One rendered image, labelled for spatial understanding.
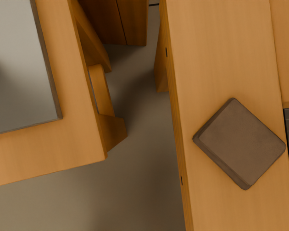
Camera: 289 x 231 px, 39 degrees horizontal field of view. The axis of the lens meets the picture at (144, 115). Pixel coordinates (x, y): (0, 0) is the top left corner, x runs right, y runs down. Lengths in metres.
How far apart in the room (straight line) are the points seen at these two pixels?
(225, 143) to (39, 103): 0.26
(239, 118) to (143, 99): 0.94
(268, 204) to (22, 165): 0.35
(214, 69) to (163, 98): 0.90
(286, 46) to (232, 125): 0.15
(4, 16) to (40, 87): 0.11
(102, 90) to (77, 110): 0.62
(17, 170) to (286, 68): 0.41
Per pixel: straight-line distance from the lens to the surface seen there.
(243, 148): 0.52
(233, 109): 0.52
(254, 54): 0.57
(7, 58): 0.59
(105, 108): 1.21
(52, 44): 0.62
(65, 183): 1.48
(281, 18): 0.61
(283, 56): 0.60
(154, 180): 1.45
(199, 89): 0.55
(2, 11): 0.61
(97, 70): 1.22
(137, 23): 1.15
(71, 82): 0.60
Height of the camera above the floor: 1.44
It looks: 89 degrees down
